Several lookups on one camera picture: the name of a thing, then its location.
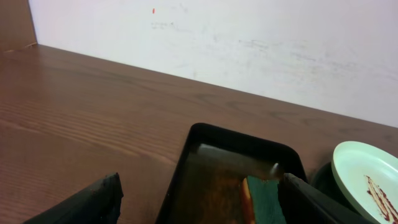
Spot black rectangular water tray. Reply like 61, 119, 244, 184
156, 123, 307, 223

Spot mint green plate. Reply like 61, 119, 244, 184
331, 141, 397, 224

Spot orange green sponge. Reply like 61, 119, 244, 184
240, 176, 287, 224

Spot black round tray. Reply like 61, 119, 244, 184
310, 162, 358, 214

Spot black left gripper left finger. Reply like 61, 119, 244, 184
25, 172, 124, 224

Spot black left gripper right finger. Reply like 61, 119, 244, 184
278, 173, 372, 224

